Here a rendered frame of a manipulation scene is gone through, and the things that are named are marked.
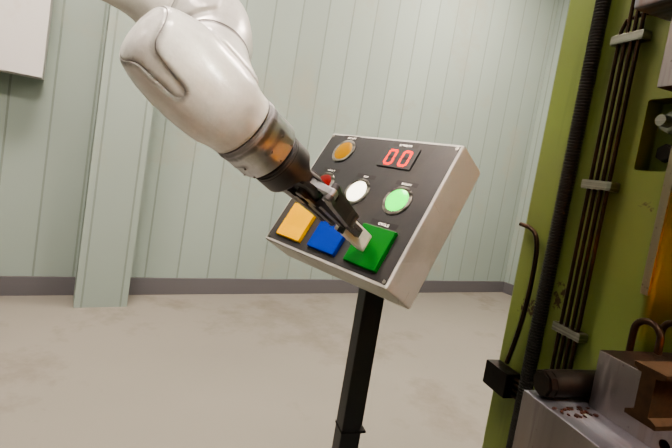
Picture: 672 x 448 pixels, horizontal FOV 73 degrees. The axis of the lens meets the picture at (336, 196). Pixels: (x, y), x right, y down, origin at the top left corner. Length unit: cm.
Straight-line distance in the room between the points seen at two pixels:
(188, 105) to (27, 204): 290
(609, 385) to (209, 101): 52
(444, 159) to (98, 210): 258
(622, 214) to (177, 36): 63
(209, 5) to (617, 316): 69
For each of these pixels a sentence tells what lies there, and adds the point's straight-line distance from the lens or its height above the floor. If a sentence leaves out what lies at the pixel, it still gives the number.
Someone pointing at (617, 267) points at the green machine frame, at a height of 105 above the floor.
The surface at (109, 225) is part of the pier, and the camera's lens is 314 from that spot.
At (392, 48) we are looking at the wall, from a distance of 416.
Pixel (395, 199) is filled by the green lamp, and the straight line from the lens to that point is 78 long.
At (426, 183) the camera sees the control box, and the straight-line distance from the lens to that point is 78.
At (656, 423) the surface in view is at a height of 98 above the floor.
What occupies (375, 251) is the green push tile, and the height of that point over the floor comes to 101.
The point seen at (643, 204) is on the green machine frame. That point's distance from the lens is 75.
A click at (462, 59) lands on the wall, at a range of 469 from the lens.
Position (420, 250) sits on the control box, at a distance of 75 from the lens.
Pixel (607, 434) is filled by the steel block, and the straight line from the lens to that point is 57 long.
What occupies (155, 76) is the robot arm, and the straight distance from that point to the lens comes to 50.
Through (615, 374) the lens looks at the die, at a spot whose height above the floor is 96.
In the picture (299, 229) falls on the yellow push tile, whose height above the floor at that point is 100.
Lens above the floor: 114
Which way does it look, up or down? 4 degrees down
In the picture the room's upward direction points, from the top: 9 degrees clockwise
